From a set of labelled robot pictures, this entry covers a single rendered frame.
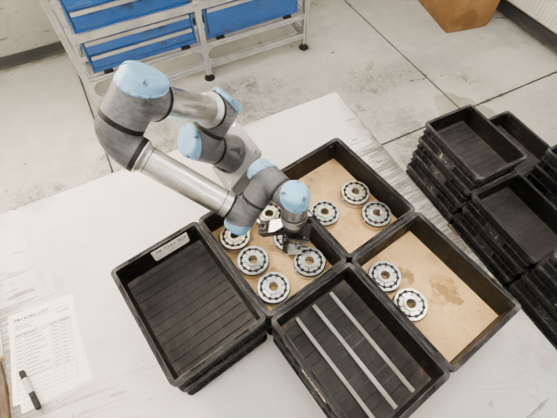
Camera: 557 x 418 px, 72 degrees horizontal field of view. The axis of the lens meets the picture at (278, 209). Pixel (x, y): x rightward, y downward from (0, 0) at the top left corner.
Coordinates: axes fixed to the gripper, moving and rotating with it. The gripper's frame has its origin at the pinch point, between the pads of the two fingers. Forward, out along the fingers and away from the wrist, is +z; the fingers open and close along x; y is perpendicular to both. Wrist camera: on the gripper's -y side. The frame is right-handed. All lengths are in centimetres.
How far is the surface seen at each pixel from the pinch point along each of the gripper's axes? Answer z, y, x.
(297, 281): 1.7, 5.1, -11.0
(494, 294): -5, 63, -9
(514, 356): 14, 77, -21
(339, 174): 4.3, 15.6, 33.6
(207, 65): 83, -83, 172
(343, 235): 2.8, 18.7, 8.0
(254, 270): -1.0, -8.6, -10.3
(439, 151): 37, 66, 77
